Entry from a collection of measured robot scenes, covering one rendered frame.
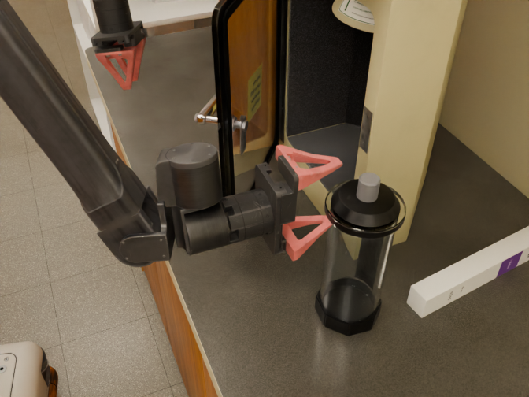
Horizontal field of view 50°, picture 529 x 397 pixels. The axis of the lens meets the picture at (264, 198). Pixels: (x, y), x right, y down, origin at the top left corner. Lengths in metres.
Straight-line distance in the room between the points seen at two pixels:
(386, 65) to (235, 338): 0.46
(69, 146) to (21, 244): 1.93
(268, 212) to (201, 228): 0.08
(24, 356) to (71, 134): 1.24
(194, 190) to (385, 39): 0.32
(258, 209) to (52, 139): 0.24
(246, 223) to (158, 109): 0.78
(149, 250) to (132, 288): 1.58
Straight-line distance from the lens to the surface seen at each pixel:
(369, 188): 0.73
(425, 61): 0.82
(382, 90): 0.80
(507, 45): 1.23
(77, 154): 0.63
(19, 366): 1.78
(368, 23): 0.86
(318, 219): 0.76
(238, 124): 0.84
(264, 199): 0.67
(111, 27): 1.01
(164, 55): 1.64
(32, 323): 2.24
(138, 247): 0.65
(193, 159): 0.61
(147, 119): 1.36
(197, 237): 0.65
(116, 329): 2.12
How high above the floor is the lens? 1.67
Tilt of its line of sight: 41 degrees down
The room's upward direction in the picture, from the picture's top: straight up
